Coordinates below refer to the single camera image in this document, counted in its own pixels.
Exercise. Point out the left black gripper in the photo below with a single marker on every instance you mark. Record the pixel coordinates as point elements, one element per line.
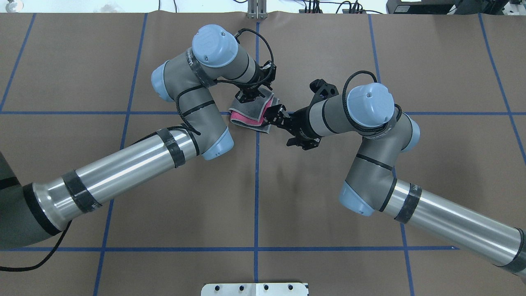
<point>254,81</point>

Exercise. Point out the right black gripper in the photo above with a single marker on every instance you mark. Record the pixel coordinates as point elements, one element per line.
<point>298,121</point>

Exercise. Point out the pink towel with grey edge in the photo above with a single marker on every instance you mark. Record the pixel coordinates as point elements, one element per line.
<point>250,114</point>

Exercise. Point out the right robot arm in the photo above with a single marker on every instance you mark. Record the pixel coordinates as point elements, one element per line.
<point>375,182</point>

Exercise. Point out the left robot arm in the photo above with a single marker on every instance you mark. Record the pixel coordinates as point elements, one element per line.
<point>35,212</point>

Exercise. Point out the blue tape line lengthwise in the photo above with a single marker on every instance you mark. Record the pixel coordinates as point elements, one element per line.
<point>255,249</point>

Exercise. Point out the blue tape line crosswise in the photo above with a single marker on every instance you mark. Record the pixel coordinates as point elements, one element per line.
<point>158,113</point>

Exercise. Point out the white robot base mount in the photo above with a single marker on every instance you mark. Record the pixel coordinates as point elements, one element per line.
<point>256,289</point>

